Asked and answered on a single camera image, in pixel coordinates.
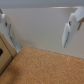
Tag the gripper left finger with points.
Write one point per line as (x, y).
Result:
(7, 29)

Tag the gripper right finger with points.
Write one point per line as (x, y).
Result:
(68, 30)

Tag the wooden drawer box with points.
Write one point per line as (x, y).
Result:
(6, 53)

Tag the white cabinet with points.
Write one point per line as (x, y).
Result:
(40, 28)

